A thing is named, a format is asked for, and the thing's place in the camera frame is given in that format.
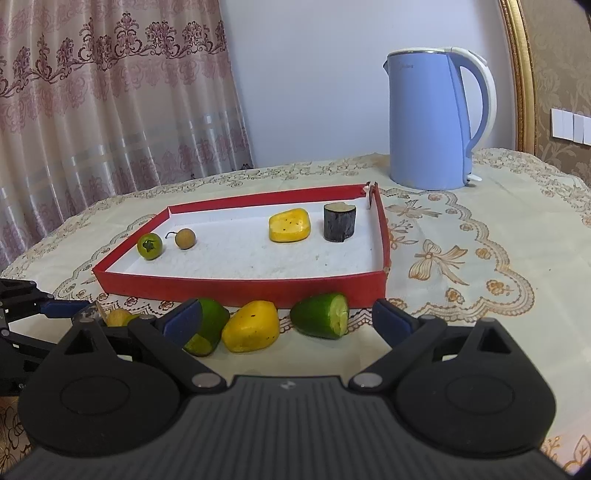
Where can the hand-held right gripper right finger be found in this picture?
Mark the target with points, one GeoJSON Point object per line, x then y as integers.
{"type": "Point", "coordinates": [392, 323]}

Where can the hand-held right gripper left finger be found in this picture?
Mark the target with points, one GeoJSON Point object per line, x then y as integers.
{"type": "Point", "coordinates": [182, 323]}

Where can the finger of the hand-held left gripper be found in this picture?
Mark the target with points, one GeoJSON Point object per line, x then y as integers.
{"type": "Point", "coordinates": [23, 344]}
{"type": "Point", "coordinates": [62, 309]}

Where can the green cucumber piece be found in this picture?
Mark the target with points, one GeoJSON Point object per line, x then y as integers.
{"type": "Point", "coordinates": [212, 323]}
{"type": "Point", "coordinates": [318, 316]}

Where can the brown longan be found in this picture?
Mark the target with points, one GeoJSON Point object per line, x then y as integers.
{"type": "Point", "coordinates": [117, 317]}
{"type": "Point", "coordinates": [186, 239]}

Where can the red cardboard box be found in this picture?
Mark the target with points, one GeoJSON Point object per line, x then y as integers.
{"type": "Point", "coordinates": [231, 290]}

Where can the dark sugarcane piece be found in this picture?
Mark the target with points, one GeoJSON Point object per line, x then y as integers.
{"type": "Point", "coordinates": [340, 226]}

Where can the yellow pepper chunk with seeds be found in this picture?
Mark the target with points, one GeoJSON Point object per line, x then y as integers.
{"type": "Point", "coordinates": [288, 226]}

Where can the pink patterned curtain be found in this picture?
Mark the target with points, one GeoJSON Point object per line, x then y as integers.
{"type": "Point", "coordinates": [92, 115]}

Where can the blue electric kettle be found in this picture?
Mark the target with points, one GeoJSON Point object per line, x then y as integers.
{"type": "Point", "coordinates": [425, 129]}

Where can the gold wall moulding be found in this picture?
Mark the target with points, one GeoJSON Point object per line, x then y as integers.
{"type": "Point", "coordinates": [521, 92]}

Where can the white wall light switch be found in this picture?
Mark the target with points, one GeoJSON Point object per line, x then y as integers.
{"type": "Point", "coordinates": [570, 125]}

